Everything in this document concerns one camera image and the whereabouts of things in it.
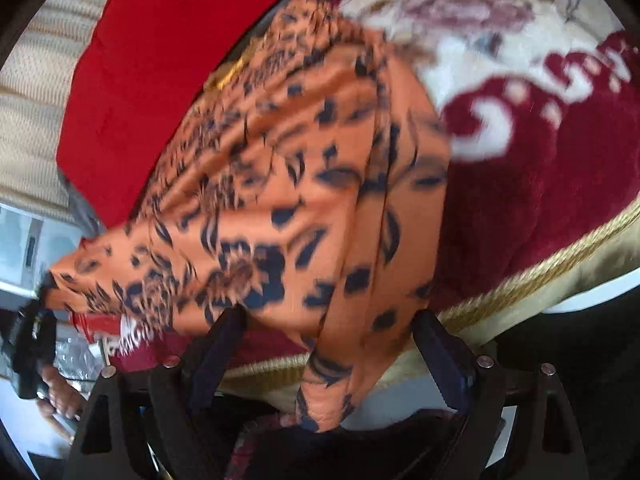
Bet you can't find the orange black floral garment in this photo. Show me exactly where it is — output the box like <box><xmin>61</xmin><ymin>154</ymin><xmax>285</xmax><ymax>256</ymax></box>
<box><xmin>43</xmin><ymin>0</ymin><xmax>449</xmax><ymax>432</ymax></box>

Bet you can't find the person's hand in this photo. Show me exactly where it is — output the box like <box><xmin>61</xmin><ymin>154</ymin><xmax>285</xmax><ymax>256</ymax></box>
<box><xmin>37</xmin><ymin>365</ymin><xmax>87</xmax><ymax>444</ymax></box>

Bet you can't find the red gift box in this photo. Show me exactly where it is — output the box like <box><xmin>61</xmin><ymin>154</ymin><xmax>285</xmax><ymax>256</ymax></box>
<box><xmin>68</xmin><ymin>312</ymin><xmax>153</xmax><ymax>356</ymax></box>

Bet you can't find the white floor air conditioner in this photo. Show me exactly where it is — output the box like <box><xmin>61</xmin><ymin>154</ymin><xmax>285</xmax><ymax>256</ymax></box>
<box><xmin>0</xmin><ymin>204</ymin><xmax>82</xmax><ymax>297</ymax></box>

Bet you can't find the beige dotted curtain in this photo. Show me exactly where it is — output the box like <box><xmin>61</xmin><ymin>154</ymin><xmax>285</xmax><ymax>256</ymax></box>
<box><xmin>1</xmin><ymin>0</ymin><xmax>106</xmax><ymax>221</ymax></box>

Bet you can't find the red blanket on sofa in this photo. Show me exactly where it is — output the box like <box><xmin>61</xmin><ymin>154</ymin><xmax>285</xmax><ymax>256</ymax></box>
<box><xmin>56</xmin><ymin>0</ymin><xmax>279</xmax><ymax>228</ymax></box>

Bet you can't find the floral plush blanket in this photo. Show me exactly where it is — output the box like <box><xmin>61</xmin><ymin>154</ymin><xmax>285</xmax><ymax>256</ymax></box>
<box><xmin>106</xmin><ymin>0</ymin><xmax>640</xmax><ymax>396</ymax></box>

